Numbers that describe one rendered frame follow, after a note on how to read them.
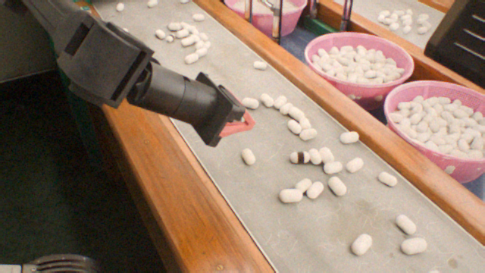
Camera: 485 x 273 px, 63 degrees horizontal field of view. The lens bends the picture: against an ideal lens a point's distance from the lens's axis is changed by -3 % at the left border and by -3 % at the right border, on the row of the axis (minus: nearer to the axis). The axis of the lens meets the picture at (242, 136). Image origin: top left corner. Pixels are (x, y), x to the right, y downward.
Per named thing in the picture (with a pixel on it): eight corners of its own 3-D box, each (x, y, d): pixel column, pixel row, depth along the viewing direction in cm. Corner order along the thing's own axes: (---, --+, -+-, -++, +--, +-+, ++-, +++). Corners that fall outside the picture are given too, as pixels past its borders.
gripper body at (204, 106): (210, 74, 59) (169, 55, 54) (244, 110, 52) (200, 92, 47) (187, 111, 61) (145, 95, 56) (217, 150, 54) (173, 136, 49)
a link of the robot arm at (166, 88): (128, 110, 46) (151, 65, 45) (110, 87, 51) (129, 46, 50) (176, 125, 51) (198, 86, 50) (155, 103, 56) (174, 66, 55)
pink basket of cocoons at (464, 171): (444, 216, 73) (462, 180, 67) (350, 135, 91) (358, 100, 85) (526, 166, 83) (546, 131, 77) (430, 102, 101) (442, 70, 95)
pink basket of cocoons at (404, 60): (377, 133, 91) (386, 98, 85) (281, 91, 104) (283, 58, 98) (420, 85, 107) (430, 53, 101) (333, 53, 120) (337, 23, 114)
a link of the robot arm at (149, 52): (71, 94, 43) (114, 26, 42) (51, 58, 51) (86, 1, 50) (156, 133, 51) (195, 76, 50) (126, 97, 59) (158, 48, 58)
